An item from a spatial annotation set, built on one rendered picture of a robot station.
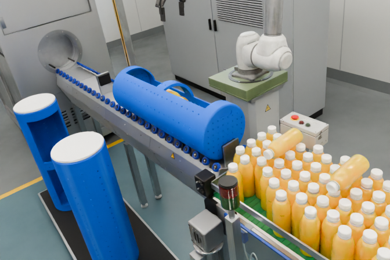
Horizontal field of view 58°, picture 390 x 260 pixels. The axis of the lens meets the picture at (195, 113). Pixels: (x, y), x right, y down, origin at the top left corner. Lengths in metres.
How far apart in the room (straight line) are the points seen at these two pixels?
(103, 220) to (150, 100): 0.71
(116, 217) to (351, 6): 3.33
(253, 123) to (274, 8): 0.73
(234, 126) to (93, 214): 0.91
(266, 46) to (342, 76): 2.68
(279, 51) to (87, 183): 1.24
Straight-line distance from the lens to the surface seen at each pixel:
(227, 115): 1.67
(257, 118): 2.31
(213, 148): 1.68
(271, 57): 2.05
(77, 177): 1.92
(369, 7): 4.27
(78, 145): 1.97
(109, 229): 2.16
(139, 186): 2.87
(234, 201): 1.18
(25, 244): 3.17
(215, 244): 1.64
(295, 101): 3.52
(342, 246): 1.27
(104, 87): 2.75
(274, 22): 2.06
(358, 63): 4.51
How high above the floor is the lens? 2.00
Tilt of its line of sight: 29 degrees down
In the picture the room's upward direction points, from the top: 9 degrees counter-clockwise
